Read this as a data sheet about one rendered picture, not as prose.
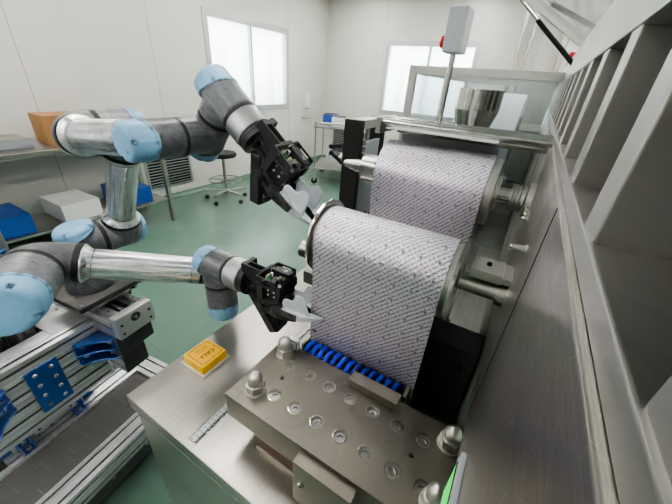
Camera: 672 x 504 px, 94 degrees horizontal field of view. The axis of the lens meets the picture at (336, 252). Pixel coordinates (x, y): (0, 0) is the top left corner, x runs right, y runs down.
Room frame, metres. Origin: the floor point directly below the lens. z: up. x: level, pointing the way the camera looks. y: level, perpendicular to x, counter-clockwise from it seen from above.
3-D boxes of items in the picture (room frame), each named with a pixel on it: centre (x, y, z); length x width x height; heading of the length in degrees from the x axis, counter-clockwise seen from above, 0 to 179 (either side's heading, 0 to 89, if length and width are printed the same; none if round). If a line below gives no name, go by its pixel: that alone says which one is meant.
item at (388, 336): (0.45, -0.06, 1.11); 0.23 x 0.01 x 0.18; 61
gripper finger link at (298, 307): (0.50, 0.06, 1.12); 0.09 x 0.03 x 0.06; 60
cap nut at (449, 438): (0.30, -0.20, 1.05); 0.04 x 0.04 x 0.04
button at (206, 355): (0.54, 0.30, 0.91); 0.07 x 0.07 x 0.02; 61
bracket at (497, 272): (0.42, -0.24, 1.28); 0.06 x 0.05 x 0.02; 61
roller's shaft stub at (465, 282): (0.42, -0.24, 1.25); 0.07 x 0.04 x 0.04; 61
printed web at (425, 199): (0.62, -0.15, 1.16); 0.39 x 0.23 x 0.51; 151
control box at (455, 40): (1.03, -0.27, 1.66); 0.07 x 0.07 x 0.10; 61
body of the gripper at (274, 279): (0.57, 0.15, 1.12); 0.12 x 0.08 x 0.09; 61
